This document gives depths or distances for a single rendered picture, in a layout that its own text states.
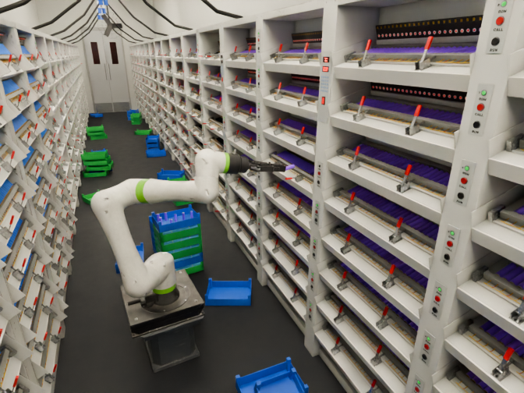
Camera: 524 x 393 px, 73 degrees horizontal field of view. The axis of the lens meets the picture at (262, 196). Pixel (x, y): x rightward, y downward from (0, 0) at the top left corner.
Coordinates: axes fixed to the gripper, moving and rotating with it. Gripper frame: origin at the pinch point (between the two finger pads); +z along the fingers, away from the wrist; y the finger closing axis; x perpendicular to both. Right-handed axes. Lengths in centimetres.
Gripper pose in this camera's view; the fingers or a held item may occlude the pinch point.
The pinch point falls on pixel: (277, 168)
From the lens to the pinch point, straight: 170.3
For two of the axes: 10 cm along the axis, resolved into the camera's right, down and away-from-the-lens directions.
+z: 9.0, 0.4, 4.4
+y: -4.0, -3.4, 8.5
